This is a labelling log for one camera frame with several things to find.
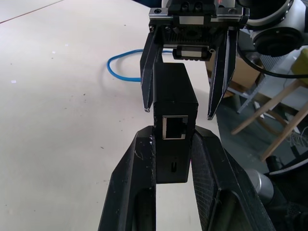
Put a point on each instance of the wooden chair legs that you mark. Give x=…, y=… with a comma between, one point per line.
x=276, y=101

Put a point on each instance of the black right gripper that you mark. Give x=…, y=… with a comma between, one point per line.
x=192, y=21

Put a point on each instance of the small black box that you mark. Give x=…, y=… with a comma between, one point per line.
x=173, y=91

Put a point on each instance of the yellow-green seat cushion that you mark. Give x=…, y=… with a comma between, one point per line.
x=300, y=61

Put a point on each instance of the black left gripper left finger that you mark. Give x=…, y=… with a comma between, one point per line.
x=127, y=183

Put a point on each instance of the cardboard box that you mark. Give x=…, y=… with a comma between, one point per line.
x=245, y=74

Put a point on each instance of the grey perforated metal rail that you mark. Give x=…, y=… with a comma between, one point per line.
x=255, y=92

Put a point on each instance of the silver and black robot body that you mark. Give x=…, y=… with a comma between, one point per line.
x=262, y=185

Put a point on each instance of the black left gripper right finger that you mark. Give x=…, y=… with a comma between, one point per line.
x=216, y=183

